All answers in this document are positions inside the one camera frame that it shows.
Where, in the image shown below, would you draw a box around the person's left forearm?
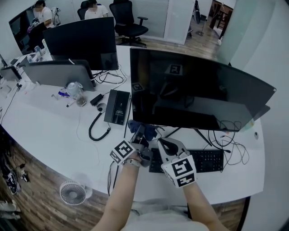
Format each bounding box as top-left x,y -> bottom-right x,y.
91,163 -> 140,231

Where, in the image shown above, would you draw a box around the grey laptop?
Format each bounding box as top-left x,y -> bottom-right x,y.
23,59 -> 97,92

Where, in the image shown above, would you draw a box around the looped black cables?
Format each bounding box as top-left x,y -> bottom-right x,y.
92,64 -> 129,85

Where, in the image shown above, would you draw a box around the glass wall with white blinds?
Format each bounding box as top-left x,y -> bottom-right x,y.
72,0 -> 196,45

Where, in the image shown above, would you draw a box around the person's grey shirt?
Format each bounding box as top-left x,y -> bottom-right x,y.
121,198 -> 204,231

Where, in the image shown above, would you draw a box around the black office chair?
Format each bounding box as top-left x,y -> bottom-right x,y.
109,0 -> 149,47
28,22 -> 49,54
77,0 -> 91,20

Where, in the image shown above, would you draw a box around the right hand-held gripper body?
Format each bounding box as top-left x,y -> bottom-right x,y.
160,150 -> 198,189

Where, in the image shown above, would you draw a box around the black computer monitor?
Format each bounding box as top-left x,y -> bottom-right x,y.
42,17 -> 119,71

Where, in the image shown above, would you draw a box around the large curved black monitor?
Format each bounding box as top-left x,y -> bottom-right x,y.
130,46 -> 277,133

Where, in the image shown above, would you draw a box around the brown wooden furniture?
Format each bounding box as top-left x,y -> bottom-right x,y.
209,0 -> 233,38

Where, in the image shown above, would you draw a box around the clear plastic bottle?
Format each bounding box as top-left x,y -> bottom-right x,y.
66,81 -> 84,98

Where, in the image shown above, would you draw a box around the clear water bottle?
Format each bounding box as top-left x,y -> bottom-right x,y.
33,46 -> 42,61

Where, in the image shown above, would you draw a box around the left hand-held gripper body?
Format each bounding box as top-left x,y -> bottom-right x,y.
109,139 -> 154,168

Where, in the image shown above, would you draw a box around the blue cloth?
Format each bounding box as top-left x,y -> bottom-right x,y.
127,119 -> 158,142

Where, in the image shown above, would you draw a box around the black coiled cord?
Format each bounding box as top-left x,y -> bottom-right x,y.
88,111 -> 112,142

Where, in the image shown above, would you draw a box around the silver wristwatch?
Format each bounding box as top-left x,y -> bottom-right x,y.
125,158 -> 142,168

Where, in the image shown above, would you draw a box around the black power adapter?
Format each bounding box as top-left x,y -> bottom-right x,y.
89,93 -> 104,106

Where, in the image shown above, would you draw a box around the person's left hand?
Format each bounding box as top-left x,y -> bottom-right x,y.
126,152 -> 142,164

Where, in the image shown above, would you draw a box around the tangled thin black cable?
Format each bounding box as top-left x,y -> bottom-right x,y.
207,120 -> 250,166

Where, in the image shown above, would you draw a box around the frosted glass panel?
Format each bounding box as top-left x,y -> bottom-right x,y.
216,0 -> 253,66

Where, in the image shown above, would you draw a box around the black keyboard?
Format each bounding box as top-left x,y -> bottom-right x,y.
149,148 -> 224,174

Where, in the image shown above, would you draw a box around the clear cup with brown contents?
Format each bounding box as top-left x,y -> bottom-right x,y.
75,94 -> 88,107

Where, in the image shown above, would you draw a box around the thick black power cable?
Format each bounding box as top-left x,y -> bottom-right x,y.
107,161 -> 119,197

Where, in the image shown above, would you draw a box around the white desk fan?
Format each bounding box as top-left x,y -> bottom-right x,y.
59,178 -> 93,206

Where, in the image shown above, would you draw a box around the person's right forearm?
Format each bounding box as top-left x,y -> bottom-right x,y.
182,184 -> 228,231

